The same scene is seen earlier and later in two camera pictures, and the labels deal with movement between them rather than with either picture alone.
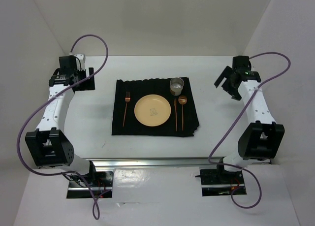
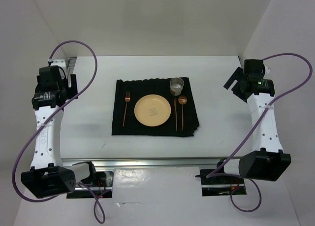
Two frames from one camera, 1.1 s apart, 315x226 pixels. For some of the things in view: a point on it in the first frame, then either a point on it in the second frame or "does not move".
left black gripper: x=87 y=85 -> x=71 y=91
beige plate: x=152 y=110 does not move
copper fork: x=127 y=99 does not move
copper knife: x=174 y=101 does not move
